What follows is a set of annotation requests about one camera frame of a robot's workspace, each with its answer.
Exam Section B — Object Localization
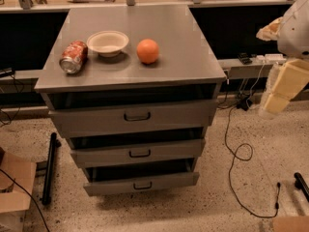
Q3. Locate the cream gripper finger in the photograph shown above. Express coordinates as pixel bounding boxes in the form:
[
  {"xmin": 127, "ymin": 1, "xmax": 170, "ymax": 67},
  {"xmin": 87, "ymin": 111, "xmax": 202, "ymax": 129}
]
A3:
[
  {"xmin": 259, "ymin": 59, "xmax": 309, "ymax": 119},
  {"xmin": 256, "ymin": 17, "xmax": 282, "ymax": 42}
]

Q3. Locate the grey top drawer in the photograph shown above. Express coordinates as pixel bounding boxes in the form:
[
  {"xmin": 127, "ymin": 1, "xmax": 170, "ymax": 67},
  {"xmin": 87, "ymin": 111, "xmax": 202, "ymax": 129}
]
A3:
[{"xmin": 49, "ymin": 100, "xmax": 216, "ymax": 138}]

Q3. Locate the grey drawer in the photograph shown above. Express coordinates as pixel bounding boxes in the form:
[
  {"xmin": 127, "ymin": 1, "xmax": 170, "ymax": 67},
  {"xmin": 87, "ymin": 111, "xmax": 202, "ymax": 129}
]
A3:
[
  {"xmin": 84, "ymin": 172, "xmax": 200, "ymax": 196},
  {"xmin": 49, "ymin": 100, "xmax": 216, "ymax": 138},
  {"xmin": 70, "ymin": 139, "xmax": 206, "ymax": 168}
]

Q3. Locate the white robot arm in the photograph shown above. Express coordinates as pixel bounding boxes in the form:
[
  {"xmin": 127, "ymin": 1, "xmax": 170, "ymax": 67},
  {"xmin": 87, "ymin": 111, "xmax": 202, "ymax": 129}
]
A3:
[{"xmin": 256, "ymin": 0, "xmax": 309, "ymax": 119}]

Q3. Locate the grey metal drawer cabinet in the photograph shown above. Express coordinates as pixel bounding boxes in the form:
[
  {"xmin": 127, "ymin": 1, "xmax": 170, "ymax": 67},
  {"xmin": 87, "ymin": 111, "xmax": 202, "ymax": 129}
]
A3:
[{"xmin": 36, "ymin": 5, "xmax": 225, "ymax": 183}]

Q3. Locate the grey middle drawer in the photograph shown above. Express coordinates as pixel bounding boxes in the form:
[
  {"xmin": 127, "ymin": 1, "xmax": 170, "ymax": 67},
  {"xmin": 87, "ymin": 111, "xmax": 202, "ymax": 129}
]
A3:
[{"xmin": 70, "ymin": 139, "xmax": 206, "ymax": 168}]

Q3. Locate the grey bottom drawer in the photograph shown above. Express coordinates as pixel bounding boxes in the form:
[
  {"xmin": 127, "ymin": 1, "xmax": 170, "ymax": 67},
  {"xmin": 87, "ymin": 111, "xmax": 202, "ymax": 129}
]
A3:
[{"xmin": 84, "ymin": 172, "xmax": 200, "ymax": 196}]

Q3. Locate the white power strip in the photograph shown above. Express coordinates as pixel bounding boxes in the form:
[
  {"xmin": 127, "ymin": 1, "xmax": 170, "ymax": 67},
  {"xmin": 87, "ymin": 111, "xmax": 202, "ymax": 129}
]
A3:
[{"xmin": 256, "ymin": 53, "xmax": 286, "ymax": 64}]

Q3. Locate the black remote on ledge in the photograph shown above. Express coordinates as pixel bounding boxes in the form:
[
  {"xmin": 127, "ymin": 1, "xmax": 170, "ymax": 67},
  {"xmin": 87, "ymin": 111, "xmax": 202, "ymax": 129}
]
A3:
[{"xmin": 238, "ymin": 53, "xmax": 252, "ymax": 65}]

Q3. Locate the black bar right floor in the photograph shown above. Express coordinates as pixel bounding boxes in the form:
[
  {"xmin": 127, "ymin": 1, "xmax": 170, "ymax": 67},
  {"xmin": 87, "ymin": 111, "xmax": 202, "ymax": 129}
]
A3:
[{"xmin": 294, "ymin": 172, "xmax": 309, "ymax": 202}]

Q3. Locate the orange fruit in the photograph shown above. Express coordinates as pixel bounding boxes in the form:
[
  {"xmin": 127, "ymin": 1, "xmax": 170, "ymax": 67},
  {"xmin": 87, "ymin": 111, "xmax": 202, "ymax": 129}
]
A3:
[{"xmin": 136, "ymin": 39, "xmax": 159, "ymax": 64}]

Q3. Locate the cardboard box bottom right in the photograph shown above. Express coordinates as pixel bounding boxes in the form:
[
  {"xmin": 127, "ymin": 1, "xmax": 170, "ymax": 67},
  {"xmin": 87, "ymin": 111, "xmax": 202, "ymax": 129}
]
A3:
[{"xmin": 273, "ymin": 216, "xmax": 309, "ymax": 232}]

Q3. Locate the cardboard box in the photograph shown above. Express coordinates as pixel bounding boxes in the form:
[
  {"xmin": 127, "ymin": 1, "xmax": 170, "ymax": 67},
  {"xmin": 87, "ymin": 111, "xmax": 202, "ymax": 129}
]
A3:
[
  {"xmin": 273, "ymin": 216, "xmax": 309, "ymax": 232},
  {"xmin": 0, "ymin": 148, "xmax": 36, "ymax": 232}
]

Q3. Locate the white paper bowl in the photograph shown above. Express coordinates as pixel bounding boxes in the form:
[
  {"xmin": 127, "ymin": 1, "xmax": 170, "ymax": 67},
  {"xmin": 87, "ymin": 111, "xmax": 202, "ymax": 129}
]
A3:
[{"xmin": 87, "ymin": 31, "xmax": 129, "ymax": 57}]

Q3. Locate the red soda can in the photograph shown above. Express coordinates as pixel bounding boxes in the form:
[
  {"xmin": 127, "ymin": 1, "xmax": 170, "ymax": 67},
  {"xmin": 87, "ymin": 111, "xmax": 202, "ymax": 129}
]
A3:
[{"xmin": 59, "ymin": 41, "xmax": 88, "ymax": 74}]

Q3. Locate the black bar on floor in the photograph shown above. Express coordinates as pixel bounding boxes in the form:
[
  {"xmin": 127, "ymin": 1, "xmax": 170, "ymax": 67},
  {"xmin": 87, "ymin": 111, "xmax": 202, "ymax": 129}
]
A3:
[{"xmin": 42, "ymin": 132, "xmax": 61, "ymax": 206}]

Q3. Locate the cardboard box left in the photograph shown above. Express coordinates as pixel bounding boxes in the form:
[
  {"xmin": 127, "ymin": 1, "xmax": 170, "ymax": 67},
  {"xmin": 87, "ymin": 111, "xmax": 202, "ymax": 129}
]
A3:
[{"xmin": 0, "ymin": 148, "xmax": 36, "ymax": 232}]

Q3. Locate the black floor cable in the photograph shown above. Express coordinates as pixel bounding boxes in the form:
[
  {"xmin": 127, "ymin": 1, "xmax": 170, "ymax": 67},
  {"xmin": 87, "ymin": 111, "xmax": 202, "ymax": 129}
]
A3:
[{"xmin": 217, "ymin": 77, "xmax": 282, "ymax": 219}]

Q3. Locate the black cable over box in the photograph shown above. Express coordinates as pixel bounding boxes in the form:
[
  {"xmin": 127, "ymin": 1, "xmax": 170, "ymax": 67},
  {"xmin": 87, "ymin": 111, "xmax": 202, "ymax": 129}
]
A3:
[{"xmin": 0, "ymin": 168, "xmax": 51, "ymax": 232}]

